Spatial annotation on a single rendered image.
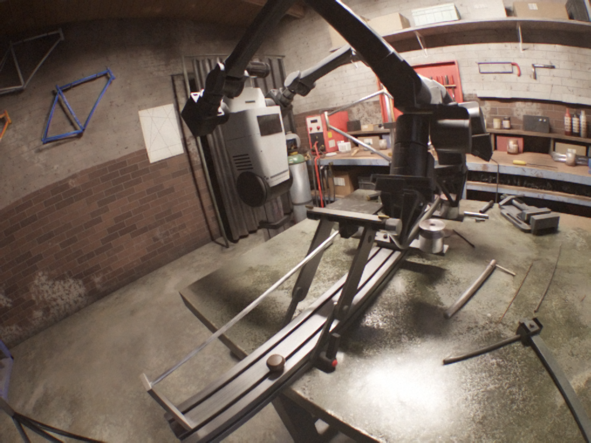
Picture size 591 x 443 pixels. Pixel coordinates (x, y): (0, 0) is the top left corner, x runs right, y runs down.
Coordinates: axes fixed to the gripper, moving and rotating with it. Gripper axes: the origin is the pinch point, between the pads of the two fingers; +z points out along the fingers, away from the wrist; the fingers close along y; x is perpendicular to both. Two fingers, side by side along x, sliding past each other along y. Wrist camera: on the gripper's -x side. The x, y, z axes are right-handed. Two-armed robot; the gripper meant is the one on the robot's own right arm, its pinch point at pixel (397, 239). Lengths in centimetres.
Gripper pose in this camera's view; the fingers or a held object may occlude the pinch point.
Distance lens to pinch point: 40.2
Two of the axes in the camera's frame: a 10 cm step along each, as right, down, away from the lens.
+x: -6.8, -1.3, -7.2
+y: -7.1, -1.4, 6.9
